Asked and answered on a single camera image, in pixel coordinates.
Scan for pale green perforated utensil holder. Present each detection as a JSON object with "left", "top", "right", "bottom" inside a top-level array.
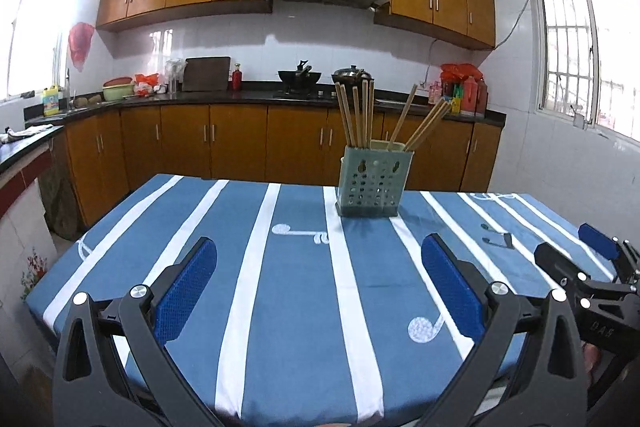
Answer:
[{"left": 336, "top": 139, "right": 415, "bottom": 219}]

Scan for clear plastic cups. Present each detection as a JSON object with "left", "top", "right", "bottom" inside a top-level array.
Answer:
[{"left": 165, "top": 58, "right": 187, "bottom": 94}]

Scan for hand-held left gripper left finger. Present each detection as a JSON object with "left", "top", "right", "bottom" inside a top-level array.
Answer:
[{"left": 52, "top": 236, "right": 219, "bottom": 427}]

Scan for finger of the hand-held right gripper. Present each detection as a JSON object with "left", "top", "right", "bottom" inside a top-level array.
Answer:
[
  {"left": 534, "top": 243, "right": 640, "bottom": 358},
  {"left": 578, "top": 223, "right": 640, "bottom": 285}
]

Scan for dark wooden cutting board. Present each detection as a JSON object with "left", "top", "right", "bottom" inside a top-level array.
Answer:
[{"left": 181, "top": 56, "right": 232, "bottom": 92}]

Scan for gas stove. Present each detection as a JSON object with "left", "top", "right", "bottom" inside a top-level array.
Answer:
[{"left": 272, "top": 88, "right": 341, "bottom": 100}]

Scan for red plastic bag on wall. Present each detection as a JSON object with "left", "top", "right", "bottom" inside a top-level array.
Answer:
[{"left": 68, "top": 22, "right": 95, "bottom": 72}]

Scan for red white plastic bag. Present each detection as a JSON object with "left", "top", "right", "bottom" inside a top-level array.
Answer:
[{"left": 134, "top": 73, "right": 161, "bottom": 96}]

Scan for red plastic bag over bottles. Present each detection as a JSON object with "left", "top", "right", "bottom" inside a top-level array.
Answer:
[{"left": 440, "top": 63, "right": 482, "bottom": 82}]

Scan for barred window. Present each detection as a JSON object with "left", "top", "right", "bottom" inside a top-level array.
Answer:
[{"left": 527, "top": 0, "right": 640, "bottom": 152}]

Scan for black kitchen countertop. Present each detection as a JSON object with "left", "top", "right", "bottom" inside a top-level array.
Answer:
[{"left": 0, "top": 79, "right": 507, "bottom": 172}]

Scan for white rag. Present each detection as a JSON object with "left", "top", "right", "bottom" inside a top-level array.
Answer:
[{"left": 0, "top": 123, "right": 53, "bottom": 145}]

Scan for wooden base cabinets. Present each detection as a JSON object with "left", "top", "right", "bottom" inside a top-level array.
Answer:
[{"left": 37, "top": 104, "right": 502, "bottom": 228}]

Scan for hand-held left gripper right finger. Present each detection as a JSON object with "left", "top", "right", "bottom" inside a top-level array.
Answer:
[{"left": 420, "top": 233, "right": 592, "bottom": 427}]

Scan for small grey hook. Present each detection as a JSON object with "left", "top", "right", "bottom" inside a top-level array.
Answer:
[{"left": 482, "top": 223, "right": 514, "bottom": 250}]

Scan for steel pot with lid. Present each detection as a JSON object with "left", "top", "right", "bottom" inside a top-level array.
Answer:
[{"left": 332, "top": 64, "right": 373, "bottom": 85}]

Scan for black wok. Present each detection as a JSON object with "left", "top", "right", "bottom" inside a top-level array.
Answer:
[{"left": 278, "top": 61, "right": 323, "bottom": 88}]

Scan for blue white striped tablecloth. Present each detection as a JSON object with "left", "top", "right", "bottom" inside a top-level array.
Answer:
[{"left": 24, "top": 173, "right": 621, "bottom": 425}]

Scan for person's right hand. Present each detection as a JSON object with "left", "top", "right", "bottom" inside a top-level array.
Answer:
[{"left": 582, "top": 341, "right": 603, "bottom": 388}]

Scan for bunch of wooden chopsticks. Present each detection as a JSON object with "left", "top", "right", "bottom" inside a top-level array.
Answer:
[{"left": 334, "top": 78, "right": 452, "bottom": 154}]

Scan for bright side window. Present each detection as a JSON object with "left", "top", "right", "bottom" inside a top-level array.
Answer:
[{"left": 0, "top": 0, "right": 87, "bottom": 100}]

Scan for green basin with red lid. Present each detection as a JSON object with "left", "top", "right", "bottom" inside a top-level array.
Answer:
[{"left": 102, "top": 77, "right": 135, "bottom": 102}]

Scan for dark green cloth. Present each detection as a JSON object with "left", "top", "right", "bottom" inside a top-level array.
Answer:
[{"left": 39, "top": 147, "right": 83, "bottom": 240}]

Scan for white wall cable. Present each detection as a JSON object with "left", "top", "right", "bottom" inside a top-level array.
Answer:
[{"left": 495, "top": 0, "right": 533, "bottom": 50}]

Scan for yellow detergent bottle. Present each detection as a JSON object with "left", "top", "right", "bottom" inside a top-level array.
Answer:
[{"left": 42, "top": 87, "right": 62, "bottom": 116}]

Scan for group of condiment bottles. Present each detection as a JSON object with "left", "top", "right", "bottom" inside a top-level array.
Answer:
[{"left": 427, "top": 74, "right": 488, "bottom": 116}]

